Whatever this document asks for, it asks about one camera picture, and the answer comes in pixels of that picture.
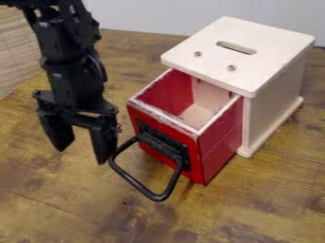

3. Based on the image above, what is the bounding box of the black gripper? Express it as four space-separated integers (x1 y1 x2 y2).
33 48 120 165

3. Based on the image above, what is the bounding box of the red wooden drawer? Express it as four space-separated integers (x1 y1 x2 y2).
127 69 243 185

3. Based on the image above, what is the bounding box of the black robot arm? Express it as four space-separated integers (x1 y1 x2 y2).
0 0 119 164

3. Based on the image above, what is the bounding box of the white wooden drawer cabinet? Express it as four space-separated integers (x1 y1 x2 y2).
162 16 314 158

